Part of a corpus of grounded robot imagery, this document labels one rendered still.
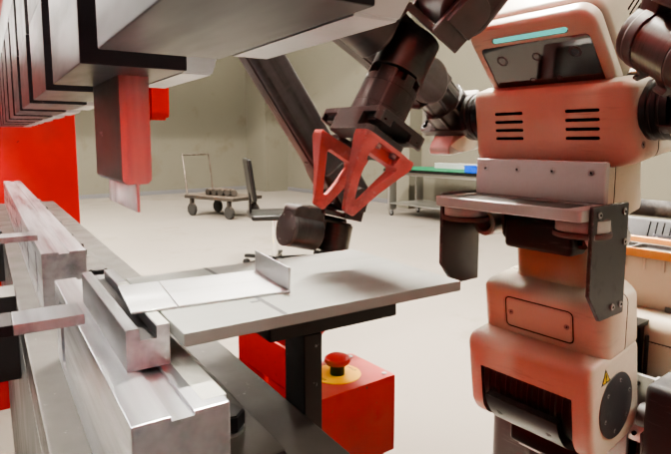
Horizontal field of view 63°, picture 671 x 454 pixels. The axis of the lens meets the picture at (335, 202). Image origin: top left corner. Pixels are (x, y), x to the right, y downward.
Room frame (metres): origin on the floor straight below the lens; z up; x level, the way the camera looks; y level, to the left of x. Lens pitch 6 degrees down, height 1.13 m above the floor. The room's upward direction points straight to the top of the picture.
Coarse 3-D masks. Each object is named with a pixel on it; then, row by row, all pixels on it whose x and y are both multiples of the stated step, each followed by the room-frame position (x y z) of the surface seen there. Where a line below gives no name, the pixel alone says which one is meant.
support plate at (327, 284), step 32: (320, 256) 0.60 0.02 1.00; (352, 256) 0.60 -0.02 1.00; (320, 288) 0.47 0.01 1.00; (352, 288) 0.47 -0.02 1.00; (384, 288) 0.47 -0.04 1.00; (416, 288) 0.47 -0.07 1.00; (448, 288) 0.49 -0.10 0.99; (192, 320) 0.38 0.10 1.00; (224, 320) 0.38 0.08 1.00; (256, 320) 0.39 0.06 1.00; (288, 320) 0.40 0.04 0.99
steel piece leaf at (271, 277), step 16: (256, 256) 0.53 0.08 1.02; (240, 272) 0.52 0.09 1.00; (256, 272) 0.52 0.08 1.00; (272, 272) 0.49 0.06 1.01; (288, 272) 0.46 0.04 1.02; (176, 288) 0.46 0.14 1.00; (192, 288) 0.46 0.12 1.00; (208, 288) 0.46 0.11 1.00; (224, 288) 0.46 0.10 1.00; (240, 288) 0.46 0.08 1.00; (256, 288) 0.46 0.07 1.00; (272, 288) 0.46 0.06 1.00; (288, 288) 0.46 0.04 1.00; (192, 304) 0.42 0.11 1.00
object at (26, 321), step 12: (12, 312) 0.39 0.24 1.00; (24, 312) 0.39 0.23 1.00; (36, 312) 0.39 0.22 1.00; (48, 312) 0.39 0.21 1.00; (60, 312) 0.39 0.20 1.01; (72, 312) 0.39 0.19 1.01; (0, 324) 0.36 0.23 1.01; (12, 324) 0.36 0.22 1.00; (24, 324) 0.37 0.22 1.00; (36, 324) 0.37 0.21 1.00; (48, 324) 0.37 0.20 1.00; (60, 324) 0.38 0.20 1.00; (72, 324) 0.38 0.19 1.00; (0, 336) 0.36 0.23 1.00
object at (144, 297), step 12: (120, 288) 0.46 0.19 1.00; (132, 288) 0.46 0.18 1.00; (144, 288) 0.46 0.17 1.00; (156, 288) 0.46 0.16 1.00; (132, 300) 0.43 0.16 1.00; (144, 300) 0.43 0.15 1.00; (156, 300) 0.43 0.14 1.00; (168, 300) 0.43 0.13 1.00; (132, 312) 0.40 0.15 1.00; (144, 312) 0.40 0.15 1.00
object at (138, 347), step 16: (112, 272) 0.53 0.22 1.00; (96, 288) 0.47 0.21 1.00; (112, 288) 0.50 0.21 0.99; (96, 304) 0.46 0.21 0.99; (112, 304) 0.42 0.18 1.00; (96, 320) 0.47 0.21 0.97; (112, 320) 0.40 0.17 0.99; (128, 320) 0.39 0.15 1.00; (144, 320) 0.41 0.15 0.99; (112, 336) 0.41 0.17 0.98; (128, 336) 0.36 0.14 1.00; (144, 336) 0.38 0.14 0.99; (160, 336) 0.38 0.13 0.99; (128, 352) 0.36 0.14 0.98; (144, 352) 0.37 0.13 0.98; (160, 352) 0.38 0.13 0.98; (128, 368) 0.36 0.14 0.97; (144, 368) 0.37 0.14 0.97
